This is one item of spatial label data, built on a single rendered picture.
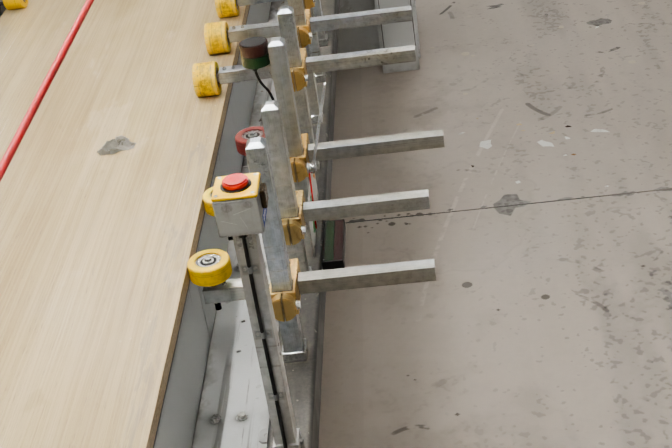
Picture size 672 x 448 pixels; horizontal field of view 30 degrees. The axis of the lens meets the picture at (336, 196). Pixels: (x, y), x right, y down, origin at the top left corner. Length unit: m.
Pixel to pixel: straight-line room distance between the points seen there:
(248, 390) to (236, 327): 0.22
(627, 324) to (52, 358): 1.86
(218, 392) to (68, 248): 0.40
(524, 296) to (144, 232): 1.53
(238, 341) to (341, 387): 0.88
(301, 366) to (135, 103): 0.94
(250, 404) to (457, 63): 2.96
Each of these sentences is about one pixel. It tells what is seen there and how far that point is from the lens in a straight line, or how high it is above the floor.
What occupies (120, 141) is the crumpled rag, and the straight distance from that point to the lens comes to 2.83.
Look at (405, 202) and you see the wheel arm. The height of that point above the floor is 0.85.
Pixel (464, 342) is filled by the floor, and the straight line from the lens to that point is 3.54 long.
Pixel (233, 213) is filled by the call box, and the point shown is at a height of 1.19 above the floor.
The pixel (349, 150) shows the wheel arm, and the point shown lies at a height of 0.85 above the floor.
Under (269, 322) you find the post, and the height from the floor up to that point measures 0.98.
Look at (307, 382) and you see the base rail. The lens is 2.33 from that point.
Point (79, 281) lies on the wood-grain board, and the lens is 2.38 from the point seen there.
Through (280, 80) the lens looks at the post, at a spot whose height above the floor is 1.05.
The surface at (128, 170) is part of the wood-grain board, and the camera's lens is 2.73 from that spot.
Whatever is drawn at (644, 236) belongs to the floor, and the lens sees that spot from 3.95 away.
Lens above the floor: 2.12
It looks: 29 degrees down
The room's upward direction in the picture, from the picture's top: 9 degrees counter-clockwise
